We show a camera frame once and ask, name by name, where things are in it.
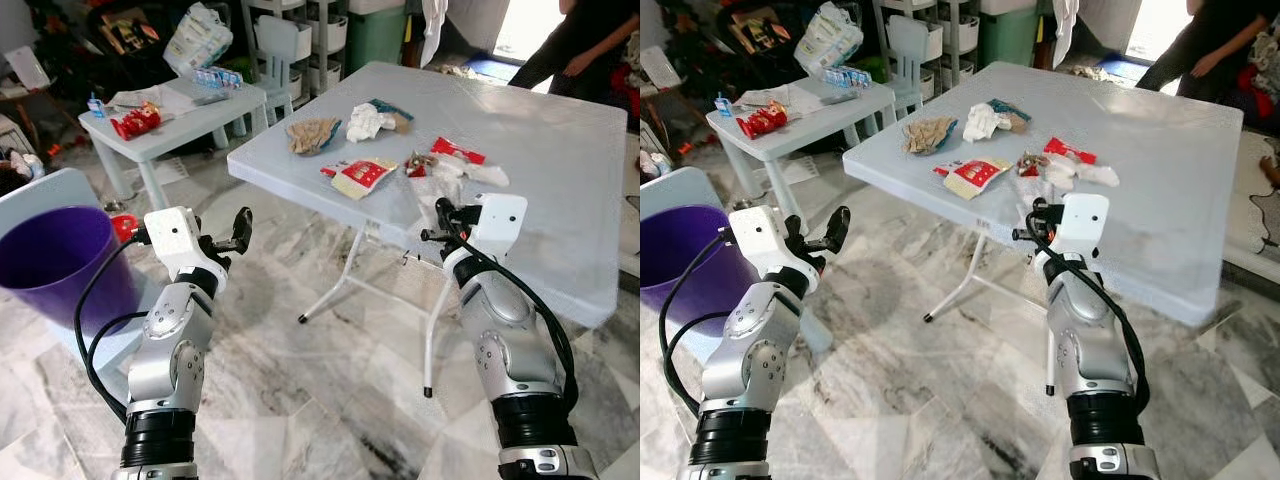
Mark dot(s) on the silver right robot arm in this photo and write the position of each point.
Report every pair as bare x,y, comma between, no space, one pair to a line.
515,340
1090,340

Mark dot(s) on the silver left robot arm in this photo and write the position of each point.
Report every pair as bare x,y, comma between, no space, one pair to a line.
750,345
170,340

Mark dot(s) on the purple plastic rubbish bin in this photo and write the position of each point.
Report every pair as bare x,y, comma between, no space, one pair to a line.
690,260
60,260

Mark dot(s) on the green plastic bin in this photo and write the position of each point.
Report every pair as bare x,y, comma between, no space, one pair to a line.
1008,36
375,38

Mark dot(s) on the crumpled white plastic bag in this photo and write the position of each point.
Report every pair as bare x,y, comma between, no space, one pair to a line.
470,174
1085,174

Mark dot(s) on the small colourful crumpled wrapper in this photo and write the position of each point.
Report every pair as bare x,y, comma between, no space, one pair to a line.
417,164
1030,163

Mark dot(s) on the flat red wrapper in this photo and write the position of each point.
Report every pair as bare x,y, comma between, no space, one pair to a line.
458,151
1070,151

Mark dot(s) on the red and cream snack packet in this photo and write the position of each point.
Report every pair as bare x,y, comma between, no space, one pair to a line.
977,177
362,177

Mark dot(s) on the red plastic cup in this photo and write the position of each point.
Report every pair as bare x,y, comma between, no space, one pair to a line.
123,227

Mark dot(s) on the light grey folding table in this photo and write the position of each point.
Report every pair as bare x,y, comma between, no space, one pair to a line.
540,160
1160,160

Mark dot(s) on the teal snack wrapper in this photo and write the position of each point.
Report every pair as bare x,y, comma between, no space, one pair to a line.
1015,112
396,112

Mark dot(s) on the crumpled white tissue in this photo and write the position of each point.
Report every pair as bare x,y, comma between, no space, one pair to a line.
366,123
983,122

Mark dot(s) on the small light blue table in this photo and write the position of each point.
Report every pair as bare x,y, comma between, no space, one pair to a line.
190,115
830,112

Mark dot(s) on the crumpled brown paper wrapper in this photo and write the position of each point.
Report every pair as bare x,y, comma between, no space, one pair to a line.
928,135
312,135

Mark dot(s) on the crumpled red snack packet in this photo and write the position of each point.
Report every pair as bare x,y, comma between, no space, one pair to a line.
764,121
138,122

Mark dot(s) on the white plastic sheet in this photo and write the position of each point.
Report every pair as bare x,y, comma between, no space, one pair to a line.
170,96
800,97

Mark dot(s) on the light blue plastic chair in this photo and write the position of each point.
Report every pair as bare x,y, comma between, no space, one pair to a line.
45,192
680,186

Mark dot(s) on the blue and white carton pack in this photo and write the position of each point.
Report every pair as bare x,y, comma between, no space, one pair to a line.
848,77
218,77

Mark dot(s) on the blue floor mat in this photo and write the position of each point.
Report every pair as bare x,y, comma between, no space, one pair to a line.
1125,69
495,70

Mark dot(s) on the small blue drink carton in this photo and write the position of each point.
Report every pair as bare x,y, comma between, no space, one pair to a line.
724,105
96,107

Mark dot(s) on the clutter of small floor items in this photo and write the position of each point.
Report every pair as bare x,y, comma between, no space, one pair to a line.
655,164
22,165

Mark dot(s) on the small light blue child chair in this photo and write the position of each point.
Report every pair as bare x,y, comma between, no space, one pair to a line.
277,45
908,45

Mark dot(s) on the hanging white cloth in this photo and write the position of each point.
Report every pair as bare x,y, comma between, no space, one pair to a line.
433,30
1066,30

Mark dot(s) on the large white printed plastic pack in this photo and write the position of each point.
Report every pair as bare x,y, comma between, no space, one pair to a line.
198,40
828,40

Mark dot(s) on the white plastic shelf rack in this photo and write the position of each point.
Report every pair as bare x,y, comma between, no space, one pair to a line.
325,35
955,35

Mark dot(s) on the beige patterned floor rug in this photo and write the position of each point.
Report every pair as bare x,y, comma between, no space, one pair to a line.
1255,215

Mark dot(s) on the red cloth pile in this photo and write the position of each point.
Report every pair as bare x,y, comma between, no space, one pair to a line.
628,92
1258,90

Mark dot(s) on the person in black clothes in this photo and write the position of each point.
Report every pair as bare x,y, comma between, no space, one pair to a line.
575,40
1205,40

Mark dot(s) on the white board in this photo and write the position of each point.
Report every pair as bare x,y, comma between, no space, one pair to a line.
660,68
27,68

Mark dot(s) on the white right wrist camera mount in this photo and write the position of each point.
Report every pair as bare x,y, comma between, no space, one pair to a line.
500,222
1084,220

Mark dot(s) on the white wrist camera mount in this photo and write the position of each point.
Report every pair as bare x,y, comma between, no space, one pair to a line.
760,238
500,222
1084,220
175,240

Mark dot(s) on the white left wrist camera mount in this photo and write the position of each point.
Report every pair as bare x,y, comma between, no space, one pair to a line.
760,238
175,240

